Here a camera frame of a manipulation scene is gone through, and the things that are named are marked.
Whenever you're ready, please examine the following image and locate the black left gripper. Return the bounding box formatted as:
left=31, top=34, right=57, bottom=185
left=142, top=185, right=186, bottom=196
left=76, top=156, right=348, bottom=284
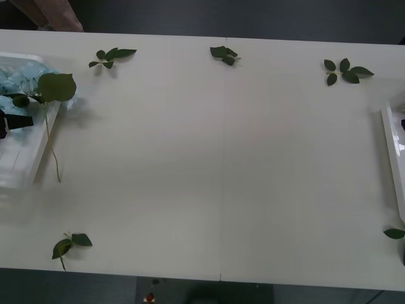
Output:
left=0, top=109, right=34, bottom=140

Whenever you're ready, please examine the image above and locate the shallow white box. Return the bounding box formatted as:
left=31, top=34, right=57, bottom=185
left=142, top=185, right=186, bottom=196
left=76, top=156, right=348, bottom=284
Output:
left=0, top=52, right=78, bottom=197
left=381, top=101, right=405, bottom=222

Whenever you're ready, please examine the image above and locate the loose green leaf twig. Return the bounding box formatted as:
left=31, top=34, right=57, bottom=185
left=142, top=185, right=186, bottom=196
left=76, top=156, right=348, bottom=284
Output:
left=51, top=232, right=93, bottom=272
left=383, top=223, right=405, bottom=240
left=209, top=46, right=242, bottom=67
left=323, top=57, right=375, bottom=86
left=87, top=47, right=137, bottom=70

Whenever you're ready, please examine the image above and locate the person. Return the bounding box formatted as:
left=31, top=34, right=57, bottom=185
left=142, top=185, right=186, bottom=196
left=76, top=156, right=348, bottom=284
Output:
left=18, top=0, right=85, bottom=32

